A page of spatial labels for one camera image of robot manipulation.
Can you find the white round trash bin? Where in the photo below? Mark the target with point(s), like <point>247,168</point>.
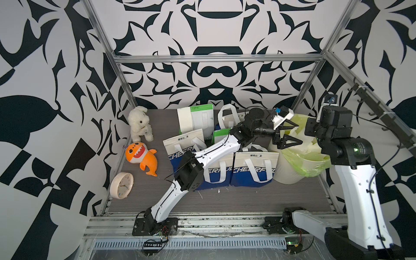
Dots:
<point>285,173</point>

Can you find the black wall hook rail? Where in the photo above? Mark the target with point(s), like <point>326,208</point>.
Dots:
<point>379,110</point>

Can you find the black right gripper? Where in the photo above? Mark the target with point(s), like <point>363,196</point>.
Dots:
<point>311,128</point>

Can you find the aluminium frame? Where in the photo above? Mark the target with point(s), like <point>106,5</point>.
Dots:
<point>266,54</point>

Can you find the blue white front left bag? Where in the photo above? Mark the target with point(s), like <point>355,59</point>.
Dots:
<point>218,174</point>

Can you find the white tape roll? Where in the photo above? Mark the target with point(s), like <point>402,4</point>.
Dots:
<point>121,185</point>

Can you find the green plastic bin liner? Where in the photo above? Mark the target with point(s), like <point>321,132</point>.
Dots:
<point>306,159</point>

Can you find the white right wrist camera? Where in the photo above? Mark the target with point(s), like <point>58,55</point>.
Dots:
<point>328,100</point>

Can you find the green white back left bag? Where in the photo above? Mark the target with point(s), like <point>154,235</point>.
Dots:
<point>203,118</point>

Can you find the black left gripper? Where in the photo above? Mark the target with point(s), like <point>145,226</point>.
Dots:
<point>279,142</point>

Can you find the white blue back right bag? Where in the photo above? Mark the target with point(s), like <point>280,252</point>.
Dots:
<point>230,120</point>

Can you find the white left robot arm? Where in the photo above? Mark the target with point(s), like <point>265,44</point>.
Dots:
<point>190,174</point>

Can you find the green white middle bag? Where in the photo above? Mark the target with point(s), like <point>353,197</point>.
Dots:
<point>219,135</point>

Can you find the orange plush monster toy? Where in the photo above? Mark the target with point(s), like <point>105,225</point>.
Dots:
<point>138,153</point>

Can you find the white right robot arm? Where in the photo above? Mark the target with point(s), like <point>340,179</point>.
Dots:
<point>365,237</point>

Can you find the green white bag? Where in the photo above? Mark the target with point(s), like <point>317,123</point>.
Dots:
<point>203,118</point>
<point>219,135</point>

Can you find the white plush rabbit toy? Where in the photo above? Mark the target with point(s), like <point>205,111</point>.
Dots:
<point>139,123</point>

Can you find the blue white front right bag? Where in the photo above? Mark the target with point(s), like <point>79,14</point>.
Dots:
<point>254,166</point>

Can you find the white receipt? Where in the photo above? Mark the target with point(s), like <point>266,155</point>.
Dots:
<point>185,119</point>

